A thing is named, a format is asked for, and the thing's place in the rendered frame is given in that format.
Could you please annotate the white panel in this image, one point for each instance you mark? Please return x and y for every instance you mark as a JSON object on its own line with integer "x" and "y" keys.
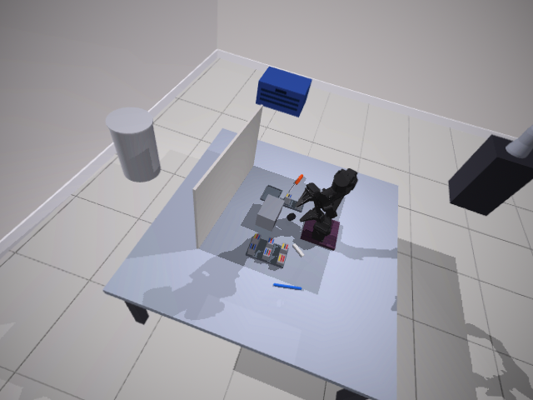
{"x": 219, "y": 184}

